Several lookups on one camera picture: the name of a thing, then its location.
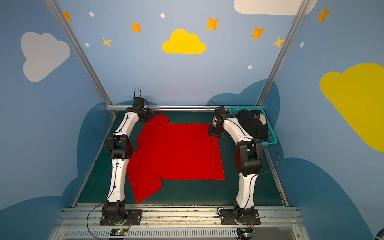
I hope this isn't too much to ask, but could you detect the red t-shirt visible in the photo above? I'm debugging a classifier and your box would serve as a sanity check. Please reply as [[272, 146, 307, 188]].
[[127, 115, 225, 203]]

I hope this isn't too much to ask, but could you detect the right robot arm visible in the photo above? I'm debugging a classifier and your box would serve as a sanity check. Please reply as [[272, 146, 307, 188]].
[[209, 114, 263, 220]]

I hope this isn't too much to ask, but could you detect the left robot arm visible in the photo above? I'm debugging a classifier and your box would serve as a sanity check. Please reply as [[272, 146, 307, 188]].
[[101, 107, 155, 226]]

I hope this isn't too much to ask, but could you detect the black t-shirt in basket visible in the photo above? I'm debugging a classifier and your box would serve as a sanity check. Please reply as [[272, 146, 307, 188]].
[[235, 109, 269, 142]]

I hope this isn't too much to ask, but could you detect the teal plastic basket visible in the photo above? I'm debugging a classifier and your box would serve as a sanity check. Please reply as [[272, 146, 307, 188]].
[[229, 106, 278, 146]]

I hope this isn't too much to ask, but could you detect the right green circuit board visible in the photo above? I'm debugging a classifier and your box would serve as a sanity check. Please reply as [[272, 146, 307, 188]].
[[236, 228, 254, 240]]

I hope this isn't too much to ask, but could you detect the green circuit board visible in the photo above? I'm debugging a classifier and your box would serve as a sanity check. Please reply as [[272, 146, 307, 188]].
[[236, 228, 254, 240], [110, 229, 129, 237]]

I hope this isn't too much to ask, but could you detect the left green circuit board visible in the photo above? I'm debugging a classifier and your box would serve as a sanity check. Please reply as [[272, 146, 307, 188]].
[[110, 229, 129, 237]]

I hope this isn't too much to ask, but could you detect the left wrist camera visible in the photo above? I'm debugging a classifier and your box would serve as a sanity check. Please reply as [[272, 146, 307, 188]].
[[132, 97, 146, 109]]

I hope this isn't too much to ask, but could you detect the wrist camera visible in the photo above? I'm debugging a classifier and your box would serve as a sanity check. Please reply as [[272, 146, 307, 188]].
[[215, 106, 226, 119], [132, 97, 146, 109]]

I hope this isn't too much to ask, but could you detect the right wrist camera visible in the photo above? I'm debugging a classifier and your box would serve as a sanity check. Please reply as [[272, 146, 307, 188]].
[[215, 106, 226, 119]]

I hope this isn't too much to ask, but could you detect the back aluminium frame bar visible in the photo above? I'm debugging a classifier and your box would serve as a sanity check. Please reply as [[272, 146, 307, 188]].
[[106, 105, 217, 112]]

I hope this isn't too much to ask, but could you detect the left side aluminium rail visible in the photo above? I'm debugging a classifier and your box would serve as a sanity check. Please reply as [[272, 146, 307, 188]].
[[71, 110, 115, 207]]

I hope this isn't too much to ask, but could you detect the aluminium rail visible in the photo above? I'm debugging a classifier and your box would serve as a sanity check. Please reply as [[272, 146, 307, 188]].
[[263, 147, 290, 207], [71, 110, 115, 207]]

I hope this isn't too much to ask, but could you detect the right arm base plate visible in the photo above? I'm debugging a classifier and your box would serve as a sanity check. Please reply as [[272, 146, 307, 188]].
[[217, 209, 261, 225]]

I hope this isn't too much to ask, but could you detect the right side aluminium rail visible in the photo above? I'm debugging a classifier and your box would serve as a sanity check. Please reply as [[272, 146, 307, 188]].
[[263, 147, 290, 207]]

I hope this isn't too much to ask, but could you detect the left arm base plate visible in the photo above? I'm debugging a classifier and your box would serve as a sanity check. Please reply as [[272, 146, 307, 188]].
[[100, 209, 143, 226]]

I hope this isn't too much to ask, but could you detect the front aluminium rail frame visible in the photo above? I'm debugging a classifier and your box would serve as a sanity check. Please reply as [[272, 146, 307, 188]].
[[50, 204, 309, 240]]

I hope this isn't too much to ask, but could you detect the left aluminium corner post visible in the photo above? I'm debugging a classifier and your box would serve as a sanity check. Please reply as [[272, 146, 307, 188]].
[[45, 0, 113, 105]]

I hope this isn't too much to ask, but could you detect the aluminium corner post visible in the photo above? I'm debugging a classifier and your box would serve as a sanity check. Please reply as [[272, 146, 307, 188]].
[[45, 0, 113, 105], [256, 0, 311, 107]]

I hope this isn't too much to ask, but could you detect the right aluminium corner post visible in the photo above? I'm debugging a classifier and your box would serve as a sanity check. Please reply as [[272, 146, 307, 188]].
[[256, 0, 311, 107]]

